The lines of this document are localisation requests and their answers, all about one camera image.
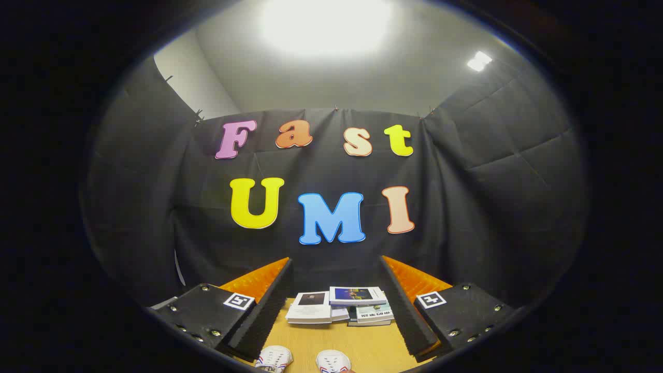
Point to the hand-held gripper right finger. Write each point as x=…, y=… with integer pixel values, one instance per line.
x=401, y=305

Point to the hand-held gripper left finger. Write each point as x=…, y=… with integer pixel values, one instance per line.
x=269, y=305

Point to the white shoe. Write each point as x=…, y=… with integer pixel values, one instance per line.
x=273, y=358
x=333, y=361

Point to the teal cover book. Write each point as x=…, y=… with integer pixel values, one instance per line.
x=375, y=314

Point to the dark grey book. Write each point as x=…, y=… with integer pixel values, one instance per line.
x=369, y=324

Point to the white book dark photo cover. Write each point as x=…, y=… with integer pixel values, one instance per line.
x=311, y=311

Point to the blue cover book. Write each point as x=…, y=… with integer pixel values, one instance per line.
x=357, y=295

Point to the plain white book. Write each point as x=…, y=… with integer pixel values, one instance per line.
x=339, y=313

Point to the small ceiling light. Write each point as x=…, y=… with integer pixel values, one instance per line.
x=479, y=61

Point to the large ceiling light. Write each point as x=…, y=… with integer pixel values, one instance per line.
x=326, y=23

